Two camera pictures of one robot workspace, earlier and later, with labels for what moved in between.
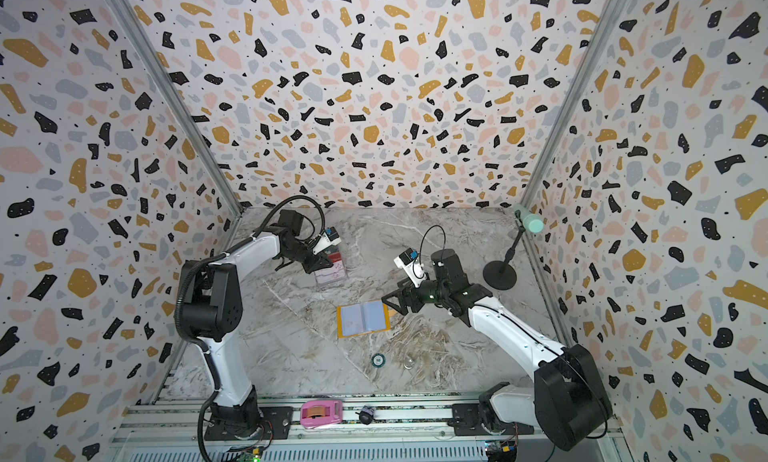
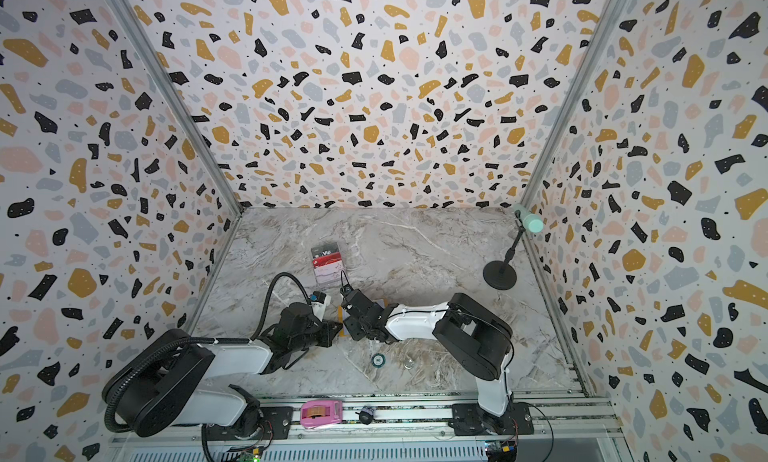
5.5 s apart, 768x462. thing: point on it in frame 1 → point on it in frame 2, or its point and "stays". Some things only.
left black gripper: [318, 263] → [330, 332]
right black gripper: [410, 296] → [354, 317]
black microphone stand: [502, 275] stays
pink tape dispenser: [315, 413] stays
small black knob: [366, 414] stays
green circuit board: [254, 455] stays
